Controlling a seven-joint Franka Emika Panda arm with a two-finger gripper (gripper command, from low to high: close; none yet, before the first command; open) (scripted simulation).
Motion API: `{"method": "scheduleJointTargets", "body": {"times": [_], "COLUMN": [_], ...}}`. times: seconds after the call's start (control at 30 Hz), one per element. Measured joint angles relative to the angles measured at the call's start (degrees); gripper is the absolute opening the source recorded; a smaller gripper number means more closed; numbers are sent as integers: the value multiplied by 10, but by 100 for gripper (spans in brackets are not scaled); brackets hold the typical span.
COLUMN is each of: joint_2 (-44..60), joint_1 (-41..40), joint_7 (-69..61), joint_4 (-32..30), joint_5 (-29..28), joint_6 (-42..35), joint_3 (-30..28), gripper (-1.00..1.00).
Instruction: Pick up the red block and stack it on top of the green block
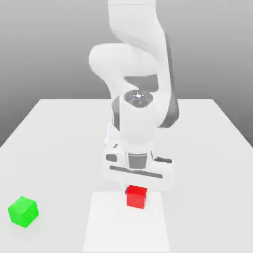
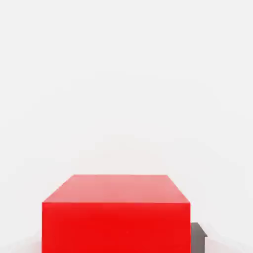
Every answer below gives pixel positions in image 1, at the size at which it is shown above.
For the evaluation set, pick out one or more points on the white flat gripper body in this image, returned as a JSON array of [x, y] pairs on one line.
[[138, 177]]

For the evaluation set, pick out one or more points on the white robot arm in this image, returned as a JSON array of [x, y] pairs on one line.
[[136, 59]]

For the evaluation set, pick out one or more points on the small red cube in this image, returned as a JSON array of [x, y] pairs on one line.
[[136, 197]]

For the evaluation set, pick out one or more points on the small green cube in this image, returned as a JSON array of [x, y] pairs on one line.
[[22, 212]]

